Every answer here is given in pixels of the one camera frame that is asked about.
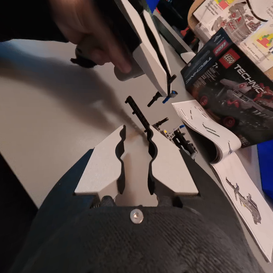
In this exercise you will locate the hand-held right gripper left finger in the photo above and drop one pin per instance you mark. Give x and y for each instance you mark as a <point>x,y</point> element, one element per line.
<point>100,168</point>

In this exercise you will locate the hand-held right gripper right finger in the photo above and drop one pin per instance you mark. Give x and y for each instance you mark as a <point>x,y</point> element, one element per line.
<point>174,168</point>

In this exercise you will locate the long black toy beam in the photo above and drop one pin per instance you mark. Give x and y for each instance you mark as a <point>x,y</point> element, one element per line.
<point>138,115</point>

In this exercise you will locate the partly built toy chassis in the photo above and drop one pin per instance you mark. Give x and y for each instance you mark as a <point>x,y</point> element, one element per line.
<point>179,138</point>

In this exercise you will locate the black toy car set box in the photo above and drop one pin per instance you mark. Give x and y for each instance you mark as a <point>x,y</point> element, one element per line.
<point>234,89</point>

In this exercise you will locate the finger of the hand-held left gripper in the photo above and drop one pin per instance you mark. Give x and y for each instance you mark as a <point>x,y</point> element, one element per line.
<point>151,64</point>
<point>159,38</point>

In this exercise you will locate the black toy axle pin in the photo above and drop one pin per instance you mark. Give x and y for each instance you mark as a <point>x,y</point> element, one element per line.
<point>154,99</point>

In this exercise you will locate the person's left hand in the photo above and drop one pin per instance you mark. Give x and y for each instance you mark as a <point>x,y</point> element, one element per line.
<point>85,21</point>

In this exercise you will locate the open instruction booklet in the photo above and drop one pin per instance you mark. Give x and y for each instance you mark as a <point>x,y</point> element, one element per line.
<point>234,192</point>

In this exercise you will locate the instruction poster on wooden board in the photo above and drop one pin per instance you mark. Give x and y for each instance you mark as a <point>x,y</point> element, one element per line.
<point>245,21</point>

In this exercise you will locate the nested blue storage bins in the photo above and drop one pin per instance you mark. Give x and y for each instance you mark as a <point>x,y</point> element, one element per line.
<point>266,170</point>

